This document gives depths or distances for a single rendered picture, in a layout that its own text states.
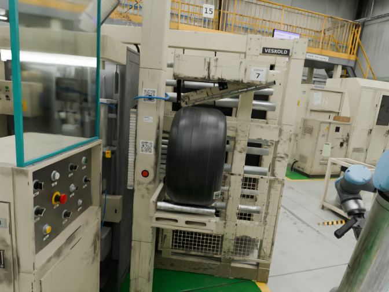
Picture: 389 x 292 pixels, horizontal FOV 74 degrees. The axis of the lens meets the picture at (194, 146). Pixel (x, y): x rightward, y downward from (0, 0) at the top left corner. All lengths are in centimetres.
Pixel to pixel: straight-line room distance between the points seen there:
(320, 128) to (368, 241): 512
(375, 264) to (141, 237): 124
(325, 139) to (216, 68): 462
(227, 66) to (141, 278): 145
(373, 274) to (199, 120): 92
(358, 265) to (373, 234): 12
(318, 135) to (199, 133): 479
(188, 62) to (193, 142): 62
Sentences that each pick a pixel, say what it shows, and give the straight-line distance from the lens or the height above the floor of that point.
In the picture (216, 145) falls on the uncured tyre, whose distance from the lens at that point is 127.
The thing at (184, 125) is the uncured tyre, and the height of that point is 138.
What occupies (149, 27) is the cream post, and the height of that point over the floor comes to 186.
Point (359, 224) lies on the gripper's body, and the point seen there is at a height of 106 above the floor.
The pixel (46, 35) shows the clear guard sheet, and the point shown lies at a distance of 105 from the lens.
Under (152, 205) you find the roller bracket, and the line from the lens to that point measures 147.
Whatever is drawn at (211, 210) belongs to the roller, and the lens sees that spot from 149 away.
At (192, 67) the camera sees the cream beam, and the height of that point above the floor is 170.
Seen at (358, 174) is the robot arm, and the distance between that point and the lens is 130.
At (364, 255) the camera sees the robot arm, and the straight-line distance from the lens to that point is 90.
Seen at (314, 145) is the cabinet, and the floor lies 72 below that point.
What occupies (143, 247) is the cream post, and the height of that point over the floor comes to 58.
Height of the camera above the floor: 154
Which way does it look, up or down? 11 degrees down
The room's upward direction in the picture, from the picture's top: 5 degrees clockwise
